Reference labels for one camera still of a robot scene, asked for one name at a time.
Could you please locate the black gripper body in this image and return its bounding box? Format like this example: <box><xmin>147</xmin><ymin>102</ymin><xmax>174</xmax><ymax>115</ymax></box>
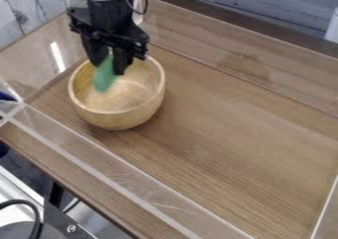
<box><xmin>67</xmin><ymin>0</ymin><xmax>149</xmax><ymax>60</ymax></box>

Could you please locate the black cable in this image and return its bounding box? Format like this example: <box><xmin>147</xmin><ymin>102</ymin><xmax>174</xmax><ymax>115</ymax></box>
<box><xmin>0</xmin><ymin>199</ymin><xmax>45</xmax><ymax>239</ymax></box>

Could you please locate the green rectangular block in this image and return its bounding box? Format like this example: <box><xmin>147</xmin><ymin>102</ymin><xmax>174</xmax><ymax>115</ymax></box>
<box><xmin>92</xmin><ymin>54</ymin><xmax>117</xmax><ymax>93</ymax></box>

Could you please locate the black metal table leg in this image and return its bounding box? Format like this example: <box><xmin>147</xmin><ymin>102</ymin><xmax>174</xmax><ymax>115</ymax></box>
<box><xmin>49</xmin><ymin>183</ymin><xmax>64</xmax><ymax>208</ymax></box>

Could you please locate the white object at right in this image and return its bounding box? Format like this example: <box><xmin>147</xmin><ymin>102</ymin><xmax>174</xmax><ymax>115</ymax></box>
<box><xmin>325</xmin><ymin>7</ymin><xmax>338</xmax><ymax>43</ymax></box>

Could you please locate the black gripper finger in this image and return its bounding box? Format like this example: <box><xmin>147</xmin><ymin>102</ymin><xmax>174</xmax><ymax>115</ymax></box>
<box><xmin>80</xmin><ymin>37</ymin><xmax>108</xmax><ymax>67</ymax></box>
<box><xmin>112</xmin><ymin>46</ymin><xmax>133</xmax><ymax>75</ymax></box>

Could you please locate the light wooden bowl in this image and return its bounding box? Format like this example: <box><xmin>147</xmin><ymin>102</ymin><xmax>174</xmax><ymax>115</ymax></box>
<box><xmin>67</xmin><ymin>56</ymin><xmax>167</xmax><ymax>130</ymax></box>

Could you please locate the clear acrylic tray wall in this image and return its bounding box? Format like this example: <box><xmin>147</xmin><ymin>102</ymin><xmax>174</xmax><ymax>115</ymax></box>
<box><xmin>0</xmin><ymin>0</ymin><xmax>338</xmax><ymax>239</ymax></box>

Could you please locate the blue object at edge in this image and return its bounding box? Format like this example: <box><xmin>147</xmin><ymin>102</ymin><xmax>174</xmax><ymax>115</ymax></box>
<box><xmin>0</xmin><ymin>91</ymin><xmax>16</xmax><ymax>102</ymax></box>

